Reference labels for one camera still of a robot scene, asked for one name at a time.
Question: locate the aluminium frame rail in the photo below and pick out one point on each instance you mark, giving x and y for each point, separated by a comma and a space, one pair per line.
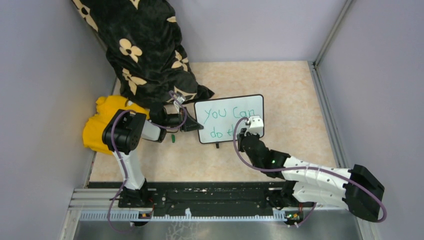
340, 82

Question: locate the black floral blanket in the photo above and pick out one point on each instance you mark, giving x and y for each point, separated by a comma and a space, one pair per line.
144, 47

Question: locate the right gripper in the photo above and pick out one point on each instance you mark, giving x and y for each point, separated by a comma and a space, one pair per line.
240, 136

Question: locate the white slotted cable duct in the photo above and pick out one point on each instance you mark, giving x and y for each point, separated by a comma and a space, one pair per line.
137, 216

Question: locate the white whiteboard black frame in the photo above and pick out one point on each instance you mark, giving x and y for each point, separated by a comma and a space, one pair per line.
220, 116

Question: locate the yellow cloth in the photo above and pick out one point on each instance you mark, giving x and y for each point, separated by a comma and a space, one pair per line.
106, 108

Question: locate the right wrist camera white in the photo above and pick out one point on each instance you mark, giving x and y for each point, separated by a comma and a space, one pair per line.
255, 125

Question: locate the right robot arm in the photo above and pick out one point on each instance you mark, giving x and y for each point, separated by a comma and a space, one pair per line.
356, 190

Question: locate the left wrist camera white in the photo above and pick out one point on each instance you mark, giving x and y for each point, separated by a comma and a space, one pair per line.
178, 101

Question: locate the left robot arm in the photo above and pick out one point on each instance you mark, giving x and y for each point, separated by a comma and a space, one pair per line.
122, 136

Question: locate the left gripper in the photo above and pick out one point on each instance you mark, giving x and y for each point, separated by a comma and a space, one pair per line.
190, 125

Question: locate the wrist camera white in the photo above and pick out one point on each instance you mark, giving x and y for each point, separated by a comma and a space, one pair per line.
255, 125
178, 101

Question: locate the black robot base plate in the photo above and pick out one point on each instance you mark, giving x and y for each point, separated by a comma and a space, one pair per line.
211, 199

